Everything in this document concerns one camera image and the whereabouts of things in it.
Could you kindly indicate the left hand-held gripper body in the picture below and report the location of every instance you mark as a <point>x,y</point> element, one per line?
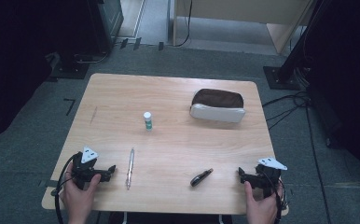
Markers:
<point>86,169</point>

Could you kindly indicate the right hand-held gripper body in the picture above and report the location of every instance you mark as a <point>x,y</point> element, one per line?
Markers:
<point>266,179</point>

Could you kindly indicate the black marker pen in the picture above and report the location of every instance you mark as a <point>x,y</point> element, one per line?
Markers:
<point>200,178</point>

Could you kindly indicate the white and green glue stick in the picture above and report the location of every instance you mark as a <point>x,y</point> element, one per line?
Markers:
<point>148,121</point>

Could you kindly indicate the brown and white pencil case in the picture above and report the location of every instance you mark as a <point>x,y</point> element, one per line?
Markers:
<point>217,107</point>

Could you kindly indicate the person's right hand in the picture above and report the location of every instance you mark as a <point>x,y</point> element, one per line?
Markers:
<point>262,207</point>

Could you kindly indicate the person's left hand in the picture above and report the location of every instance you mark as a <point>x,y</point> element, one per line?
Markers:
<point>80,199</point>

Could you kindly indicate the silver pen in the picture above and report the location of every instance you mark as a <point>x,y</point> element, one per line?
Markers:
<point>130,169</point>

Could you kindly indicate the black floor stand base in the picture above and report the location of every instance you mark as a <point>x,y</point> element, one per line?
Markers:
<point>71,67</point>

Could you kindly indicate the black metal stand with base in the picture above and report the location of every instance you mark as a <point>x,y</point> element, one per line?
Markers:
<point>296,49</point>

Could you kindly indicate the black cabinet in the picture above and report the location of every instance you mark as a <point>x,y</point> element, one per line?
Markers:
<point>105,25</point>

